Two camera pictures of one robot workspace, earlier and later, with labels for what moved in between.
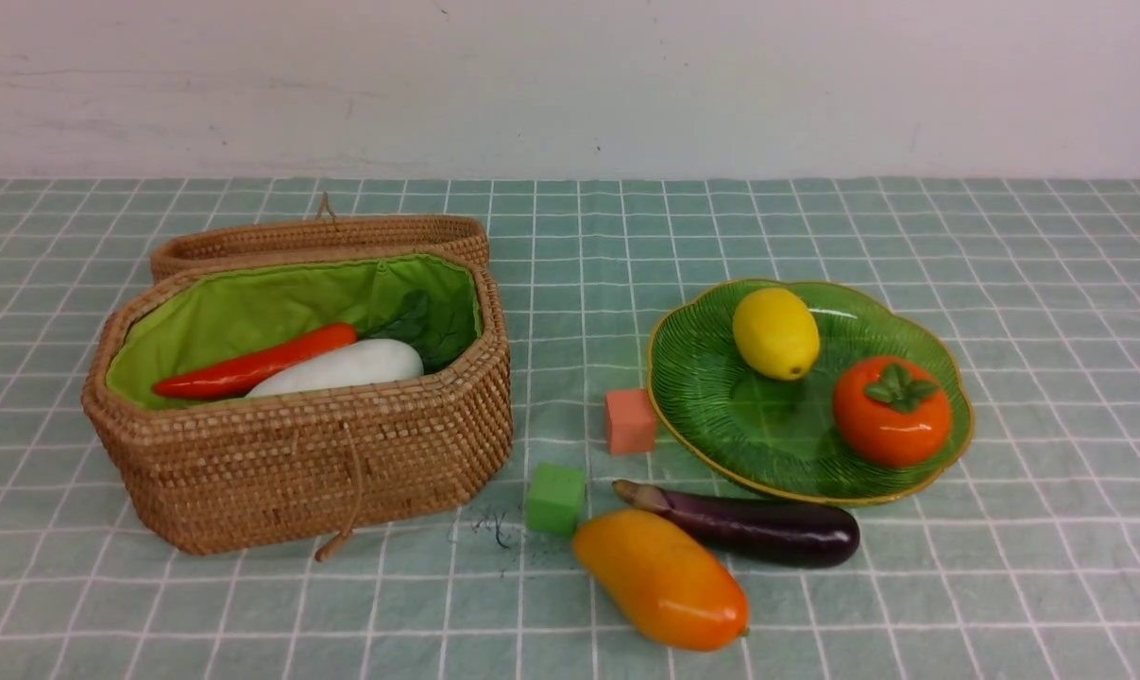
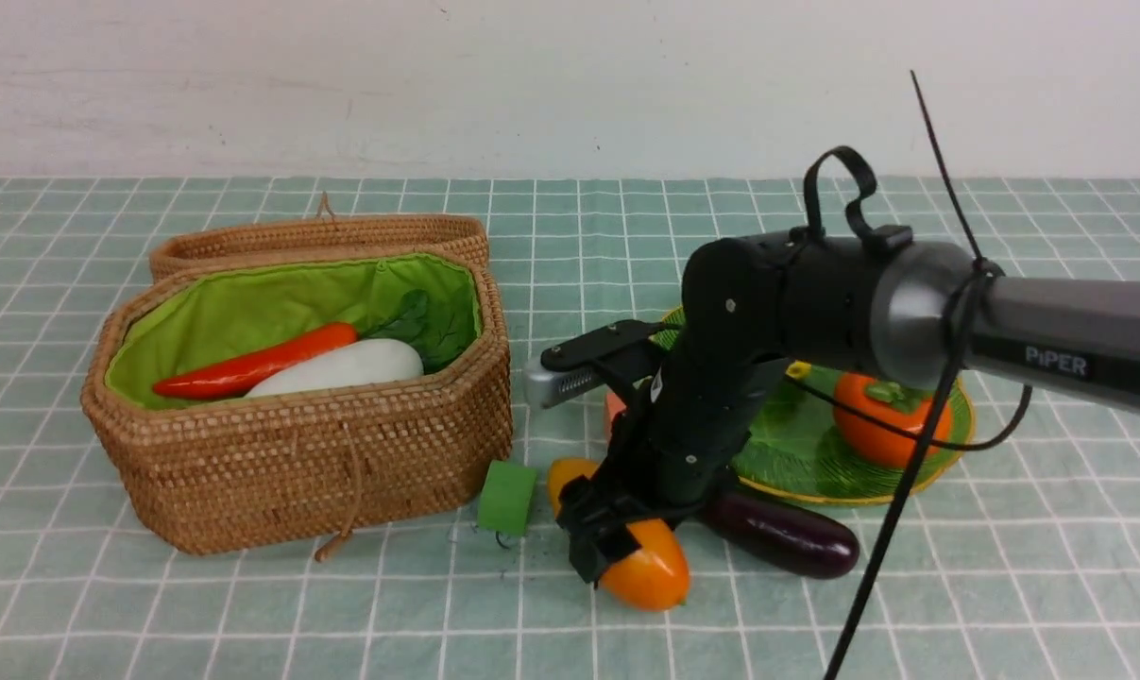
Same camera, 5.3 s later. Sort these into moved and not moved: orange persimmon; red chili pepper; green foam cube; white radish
Moved: green foam cube
Not moved: white radish; red chili pepper; orange persimmon
